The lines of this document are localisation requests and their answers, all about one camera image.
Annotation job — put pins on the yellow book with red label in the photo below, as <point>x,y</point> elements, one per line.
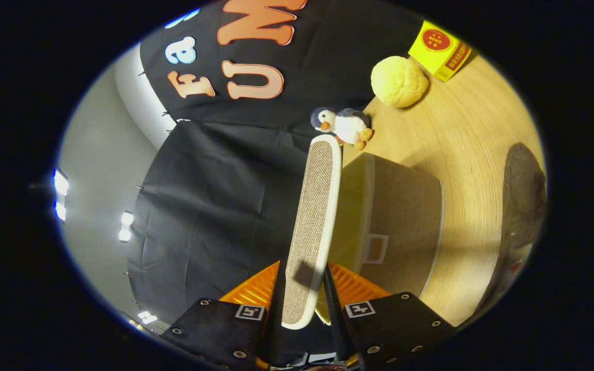
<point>439,49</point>

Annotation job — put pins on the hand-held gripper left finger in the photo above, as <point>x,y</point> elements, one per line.
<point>274,335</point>

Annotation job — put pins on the brown fabric storage box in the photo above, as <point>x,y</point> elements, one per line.
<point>405,226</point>

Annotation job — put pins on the penguin plush toy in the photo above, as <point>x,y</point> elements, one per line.
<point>346,126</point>

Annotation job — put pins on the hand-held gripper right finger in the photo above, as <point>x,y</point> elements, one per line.
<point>339,330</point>

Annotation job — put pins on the yellow bun plush toy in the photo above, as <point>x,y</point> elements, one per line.
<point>399,81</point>

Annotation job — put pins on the brown fuzzy shoe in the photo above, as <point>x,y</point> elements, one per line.
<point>524,196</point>

